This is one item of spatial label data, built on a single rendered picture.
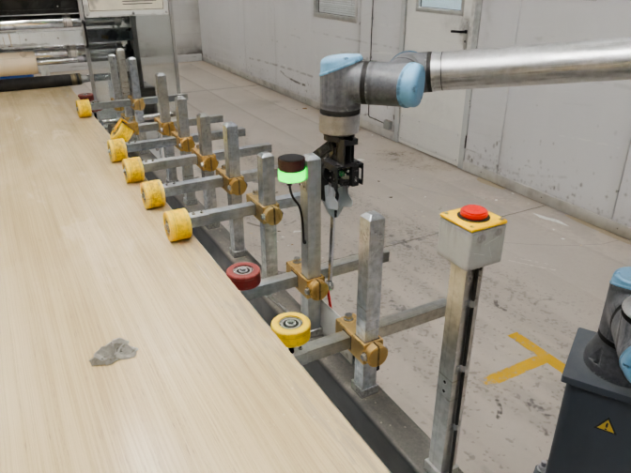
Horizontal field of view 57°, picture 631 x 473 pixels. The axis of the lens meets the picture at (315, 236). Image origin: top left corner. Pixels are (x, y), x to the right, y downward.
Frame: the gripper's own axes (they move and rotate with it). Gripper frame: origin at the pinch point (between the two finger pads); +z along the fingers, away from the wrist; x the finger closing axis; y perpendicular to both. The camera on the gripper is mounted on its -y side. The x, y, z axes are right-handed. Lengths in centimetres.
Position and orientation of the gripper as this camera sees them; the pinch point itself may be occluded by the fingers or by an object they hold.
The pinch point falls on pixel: (333, 211)
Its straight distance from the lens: 140.7
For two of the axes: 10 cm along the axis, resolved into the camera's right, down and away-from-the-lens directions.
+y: 4.8, 3.7, -7.9
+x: 8.8, -2.0, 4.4
